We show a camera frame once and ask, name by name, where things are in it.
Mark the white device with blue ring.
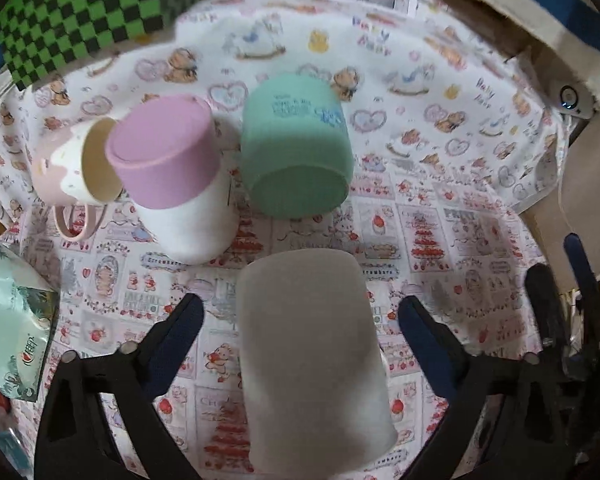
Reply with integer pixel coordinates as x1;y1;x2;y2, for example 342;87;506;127
518;51;595;120

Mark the green checkered box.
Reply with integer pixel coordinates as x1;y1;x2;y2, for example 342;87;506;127
0;0;198;90

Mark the grey and white cup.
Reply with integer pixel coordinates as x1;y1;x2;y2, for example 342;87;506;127
236;248;398;479

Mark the baby bear patterned cloth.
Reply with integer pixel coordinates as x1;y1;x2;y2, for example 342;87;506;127
0;0;567;479

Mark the pink and white cup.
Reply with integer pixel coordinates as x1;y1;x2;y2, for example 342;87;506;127
106;96;238;264

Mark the teal green cup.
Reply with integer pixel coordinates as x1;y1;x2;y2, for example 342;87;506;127
240;74;353;219

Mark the pink drip-glaze mug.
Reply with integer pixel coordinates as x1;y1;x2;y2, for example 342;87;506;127
31;117;122;243

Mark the light green tissue pack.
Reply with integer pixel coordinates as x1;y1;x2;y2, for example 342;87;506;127
0;243;59;402

